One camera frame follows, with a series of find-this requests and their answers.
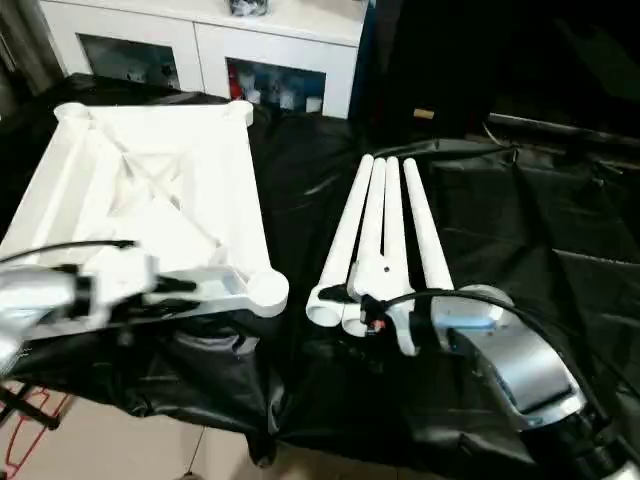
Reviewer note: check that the grey metal rack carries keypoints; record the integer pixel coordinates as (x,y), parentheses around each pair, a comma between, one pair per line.
(20,45)

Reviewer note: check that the black backdrop cloth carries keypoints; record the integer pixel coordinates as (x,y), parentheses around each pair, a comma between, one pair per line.
(500,50)

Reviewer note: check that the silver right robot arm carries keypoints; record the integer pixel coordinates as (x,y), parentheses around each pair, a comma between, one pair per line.
(520,360)

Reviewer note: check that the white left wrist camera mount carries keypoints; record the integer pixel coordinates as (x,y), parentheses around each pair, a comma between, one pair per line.
(120,285)

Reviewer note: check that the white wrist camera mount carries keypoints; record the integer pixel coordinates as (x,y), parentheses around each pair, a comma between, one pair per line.
(120,285)
(382,275)

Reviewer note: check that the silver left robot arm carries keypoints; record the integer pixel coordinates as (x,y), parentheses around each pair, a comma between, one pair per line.
(35,300)

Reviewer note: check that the white plastic table top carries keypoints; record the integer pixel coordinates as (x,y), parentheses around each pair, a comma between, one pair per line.
(175,150)

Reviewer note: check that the black metal stand frame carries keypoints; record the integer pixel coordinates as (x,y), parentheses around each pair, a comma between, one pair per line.
(30,407)

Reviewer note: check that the grey crumpled bag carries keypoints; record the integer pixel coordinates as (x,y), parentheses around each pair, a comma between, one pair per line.
(250,6)

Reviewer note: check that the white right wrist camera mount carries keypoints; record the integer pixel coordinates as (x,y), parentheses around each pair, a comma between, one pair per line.
(382,275)

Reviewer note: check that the black work mat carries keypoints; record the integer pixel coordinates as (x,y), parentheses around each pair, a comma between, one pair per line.
(500,225)

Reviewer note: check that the white plastic table leg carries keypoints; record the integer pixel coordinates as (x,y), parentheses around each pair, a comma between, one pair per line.
(376,200)
(395,210)
(348,225)
(425,220)

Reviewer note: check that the small tan label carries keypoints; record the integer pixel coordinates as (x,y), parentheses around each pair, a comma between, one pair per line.
(423,113)

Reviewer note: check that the white glass-door sideboard cabinet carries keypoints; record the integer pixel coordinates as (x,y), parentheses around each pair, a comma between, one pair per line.
(200,50)

